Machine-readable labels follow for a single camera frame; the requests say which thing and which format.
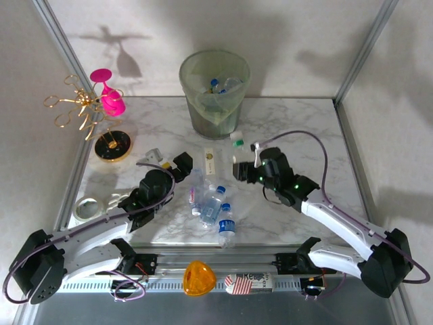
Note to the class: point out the grey mesh waste bin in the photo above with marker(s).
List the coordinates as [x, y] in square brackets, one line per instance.
[216, 125]

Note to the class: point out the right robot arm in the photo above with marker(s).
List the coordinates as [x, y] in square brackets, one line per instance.
[338, 220]

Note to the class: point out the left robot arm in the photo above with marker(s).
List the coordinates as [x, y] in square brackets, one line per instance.
[91, 233]

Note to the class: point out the small circuit board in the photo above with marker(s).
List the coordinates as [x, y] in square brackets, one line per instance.
[313, 286]

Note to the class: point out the clear bottle pale blue label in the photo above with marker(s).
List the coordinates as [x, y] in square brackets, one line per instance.
[210, 210]

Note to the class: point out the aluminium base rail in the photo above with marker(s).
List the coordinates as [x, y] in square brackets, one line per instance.
[236, 260]

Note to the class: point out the aluminium table side rail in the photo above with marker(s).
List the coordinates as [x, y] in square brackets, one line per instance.
[353, 152]
[71, 177]

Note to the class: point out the green translucent bin liner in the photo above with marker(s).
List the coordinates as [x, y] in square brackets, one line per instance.
[216, 111]

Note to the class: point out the clear bottle green white label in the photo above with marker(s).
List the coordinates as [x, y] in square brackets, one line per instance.
[238, 144]

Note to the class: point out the red white striped box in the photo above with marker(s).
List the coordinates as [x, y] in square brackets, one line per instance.
[250, 283]

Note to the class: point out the pink wine glass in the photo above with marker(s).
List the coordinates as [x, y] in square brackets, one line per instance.
[113, 103]

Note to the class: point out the aluminium frame post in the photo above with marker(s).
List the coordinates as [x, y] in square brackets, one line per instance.
[61, 44]
[365, 44]

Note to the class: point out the white tape roll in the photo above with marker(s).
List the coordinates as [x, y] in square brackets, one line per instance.
[76, 210]

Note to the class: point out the clear bottle blue label white cap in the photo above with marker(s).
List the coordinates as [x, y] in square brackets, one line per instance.
[233, 83]

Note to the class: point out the clear bottle with pink label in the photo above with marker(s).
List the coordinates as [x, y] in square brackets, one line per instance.
[193, 198]

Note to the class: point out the orange triangular plastic object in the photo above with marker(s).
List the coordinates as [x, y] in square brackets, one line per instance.
[199, 279]

